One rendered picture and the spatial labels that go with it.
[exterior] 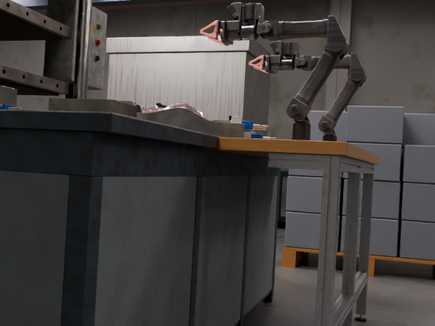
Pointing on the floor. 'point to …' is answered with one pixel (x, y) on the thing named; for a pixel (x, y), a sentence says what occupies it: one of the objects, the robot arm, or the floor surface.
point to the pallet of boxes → (399, 209)
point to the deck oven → (191, 76)
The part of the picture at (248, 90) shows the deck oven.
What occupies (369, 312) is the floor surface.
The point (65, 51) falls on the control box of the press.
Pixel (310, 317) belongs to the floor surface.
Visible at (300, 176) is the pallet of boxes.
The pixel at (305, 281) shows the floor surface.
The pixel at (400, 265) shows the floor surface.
